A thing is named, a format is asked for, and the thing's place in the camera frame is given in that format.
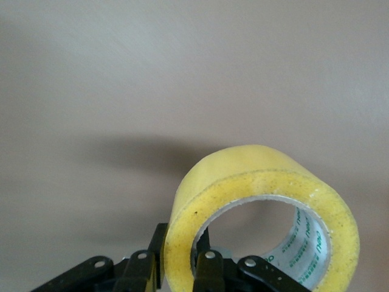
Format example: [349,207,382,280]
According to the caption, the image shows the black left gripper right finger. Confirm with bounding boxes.
[193,228,311,292]

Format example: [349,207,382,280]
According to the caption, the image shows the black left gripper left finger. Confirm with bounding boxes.
[30,223,168,292]

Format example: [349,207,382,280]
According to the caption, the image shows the yellowish clear tape roll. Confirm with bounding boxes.
[164,144,361,292]

